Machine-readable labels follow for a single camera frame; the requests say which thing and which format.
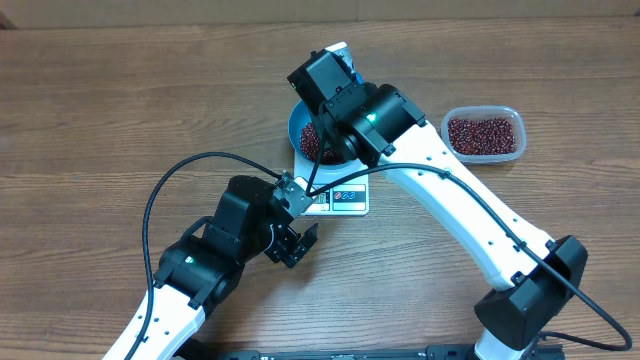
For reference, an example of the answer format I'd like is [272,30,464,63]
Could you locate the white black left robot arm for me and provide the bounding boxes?
[105,173,318,360]

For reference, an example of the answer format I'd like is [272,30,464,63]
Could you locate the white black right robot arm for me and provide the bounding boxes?
[287,50,588,359]

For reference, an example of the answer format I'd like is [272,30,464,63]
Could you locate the white digital kitchen scale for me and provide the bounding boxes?
[303,160,370,216]

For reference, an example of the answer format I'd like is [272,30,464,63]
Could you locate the blue plastic bowl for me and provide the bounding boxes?
[288,101,363,172]

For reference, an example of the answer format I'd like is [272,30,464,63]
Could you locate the clear plastic container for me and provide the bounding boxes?
[441,105,527,164]

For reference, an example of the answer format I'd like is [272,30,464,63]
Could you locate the red adzuki beans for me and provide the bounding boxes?
[447,118,516,155]

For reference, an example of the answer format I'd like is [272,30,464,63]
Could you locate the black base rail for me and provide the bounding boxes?
[172,338,566,360]

